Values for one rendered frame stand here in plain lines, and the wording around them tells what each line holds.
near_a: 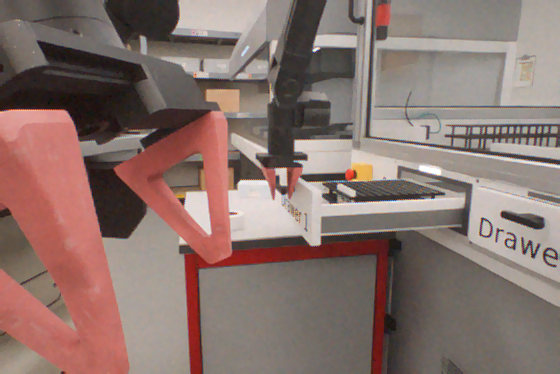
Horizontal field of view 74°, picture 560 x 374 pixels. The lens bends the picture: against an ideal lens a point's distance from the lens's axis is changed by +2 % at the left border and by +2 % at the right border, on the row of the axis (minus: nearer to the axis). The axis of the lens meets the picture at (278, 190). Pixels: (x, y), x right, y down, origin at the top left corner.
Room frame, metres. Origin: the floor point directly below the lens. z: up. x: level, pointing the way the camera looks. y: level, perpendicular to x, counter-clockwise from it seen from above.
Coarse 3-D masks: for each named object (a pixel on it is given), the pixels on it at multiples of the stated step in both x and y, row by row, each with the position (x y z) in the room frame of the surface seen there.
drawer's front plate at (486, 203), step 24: (480, 192) 0.70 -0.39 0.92; (504, 192) 0.66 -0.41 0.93; (480, 216) 0.69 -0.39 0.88; (552, 216) 0.55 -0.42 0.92; (480, 240) 0.69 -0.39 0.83; (504, 240) 0.63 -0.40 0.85; (528, 240) 0.59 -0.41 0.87; (552, 240) 0.55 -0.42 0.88; (528, 264) 0.58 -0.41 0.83; (552, 264) 0.54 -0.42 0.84
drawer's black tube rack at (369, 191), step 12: (372, 180) 0.95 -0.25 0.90; (384, 180) 0.95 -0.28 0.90; (396, 180) 0.95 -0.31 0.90; (360, 192) 0.80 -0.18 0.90; (372, 192) 0.80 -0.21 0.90; (384, 192) 0.80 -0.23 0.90; (396, 192) 0.81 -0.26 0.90; (408, 192) 0.80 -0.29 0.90; (420, 192) 0.80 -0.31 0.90; (432, 192) 0.80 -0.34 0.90; (444, 192) 0.80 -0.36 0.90
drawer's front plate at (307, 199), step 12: (300, 180) 0.79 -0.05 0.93; (300, 192) 0.76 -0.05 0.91; (312, 192) 0.68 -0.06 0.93; (300, 204) 0.76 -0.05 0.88; (312, 204) 0.68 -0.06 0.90; (288, 216) 0.86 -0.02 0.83; (300, 216) 0.76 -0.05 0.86; (312, 216) 0.68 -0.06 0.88; (300, 228) 0.76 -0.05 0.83; (312, 228) 0.68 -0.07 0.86; (312, 240) 0.68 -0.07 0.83
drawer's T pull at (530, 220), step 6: (504, 210) 0.60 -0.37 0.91; (504, 216) 0.59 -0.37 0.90; (510, 216) 0.58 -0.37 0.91; (516, 216) 0.57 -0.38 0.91; (522, 216) 0.56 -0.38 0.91; (528, 216) 0.57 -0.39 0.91; (534, 216) 0.57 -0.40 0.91; (540, 216) 0.56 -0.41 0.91; (516, 222) 0.57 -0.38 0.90; (522, 222) 0.56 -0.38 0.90; (528, 222) 0.55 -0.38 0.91; (534, 222) 0.54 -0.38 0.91; (540, 222) 0.54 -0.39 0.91; (534, 228) 0.54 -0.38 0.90; (540, 228) 0.53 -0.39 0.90
